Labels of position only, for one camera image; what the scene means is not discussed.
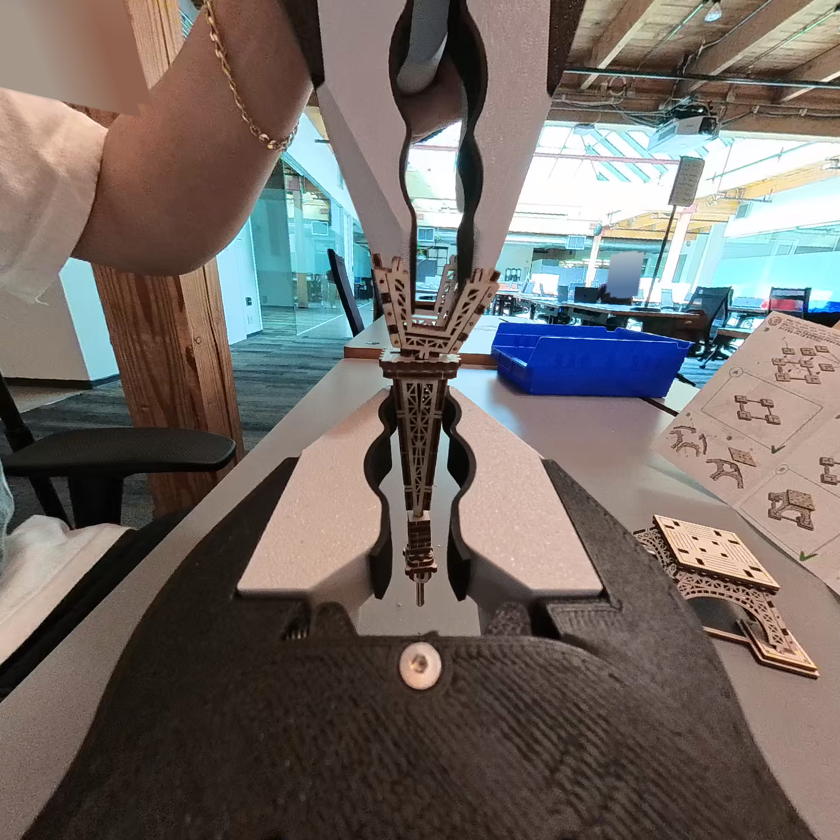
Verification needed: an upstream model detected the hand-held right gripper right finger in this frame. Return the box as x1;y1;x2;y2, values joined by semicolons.
442;387;605;603

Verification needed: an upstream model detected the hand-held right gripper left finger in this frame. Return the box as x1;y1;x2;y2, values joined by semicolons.
235;387;398;603

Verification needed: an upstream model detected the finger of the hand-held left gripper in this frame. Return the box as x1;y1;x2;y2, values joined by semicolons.
315;0;421;266
455;0;553;275

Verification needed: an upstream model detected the wooden tower spire section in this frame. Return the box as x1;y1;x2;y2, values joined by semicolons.
379;349;462;608

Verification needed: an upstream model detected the person's left forearm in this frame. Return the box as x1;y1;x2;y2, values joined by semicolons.
69;0;317;278

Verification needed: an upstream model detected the person's left hand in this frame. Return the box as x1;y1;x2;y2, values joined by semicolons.
410;62;464;143

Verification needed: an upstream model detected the black ceiling pipe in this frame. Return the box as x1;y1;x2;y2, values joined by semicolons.
563;64;840;89

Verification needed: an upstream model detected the white ceiling projector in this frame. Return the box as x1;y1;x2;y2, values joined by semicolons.
648;104;721;156

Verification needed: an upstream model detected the blue plastic bin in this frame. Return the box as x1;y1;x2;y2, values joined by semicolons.
490;320;694;399

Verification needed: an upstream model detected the wooden tower base section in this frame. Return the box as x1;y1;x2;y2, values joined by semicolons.
633;514;821;680

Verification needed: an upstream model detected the white sign on pole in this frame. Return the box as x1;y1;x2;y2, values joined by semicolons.
645;155;707;309

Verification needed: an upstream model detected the black office chair with armrest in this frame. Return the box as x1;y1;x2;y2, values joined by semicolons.
0;374;237;529

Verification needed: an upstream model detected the black chair backrest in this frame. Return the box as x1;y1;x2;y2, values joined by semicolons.
326;248;366;340

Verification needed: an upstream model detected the folded assembly diagram sheet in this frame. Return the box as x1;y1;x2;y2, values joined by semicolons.
650;312;840;595

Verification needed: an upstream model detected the wooden office table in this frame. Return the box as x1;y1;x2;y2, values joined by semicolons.
505;298;706;342

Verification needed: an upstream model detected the black mesh office chair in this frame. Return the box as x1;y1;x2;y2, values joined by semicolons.
682;286;734;368

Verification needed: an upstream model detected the white printed t-shirt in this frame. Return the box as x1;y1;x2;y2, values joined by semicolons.
0;88;139;657

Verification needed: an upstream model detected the red-backed office chair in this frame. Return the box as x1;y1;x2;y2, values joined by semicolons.
766;286;812;322

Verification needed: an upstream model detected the gold chain bracelet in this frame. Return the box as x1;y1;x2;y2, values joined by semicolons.
199;0;301;153

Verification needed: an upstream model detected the wooden support post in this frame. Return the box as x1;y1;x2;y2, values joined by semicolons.
92;0;245;519

